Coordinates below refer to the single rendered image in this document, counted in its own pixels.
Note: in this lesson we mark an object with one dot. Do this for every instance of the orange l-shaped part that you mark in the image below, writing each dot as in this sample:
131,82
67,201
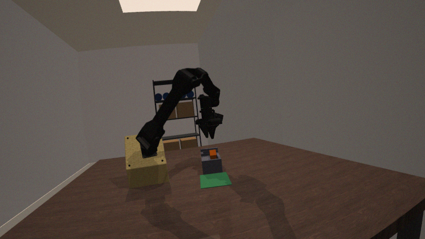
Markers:
213,154

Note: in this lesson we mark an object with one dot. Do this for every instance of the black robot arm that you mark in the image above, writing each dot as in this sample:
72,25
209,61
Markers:
183,82

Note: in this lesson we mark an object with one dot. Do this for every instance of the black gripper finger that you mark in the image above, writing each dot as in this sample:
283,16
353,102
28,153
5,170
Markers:
211,130
204,130

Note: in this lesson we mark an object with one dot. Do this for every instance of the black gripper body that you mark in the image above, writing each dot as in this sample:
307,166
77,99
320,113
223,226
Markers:
207,117

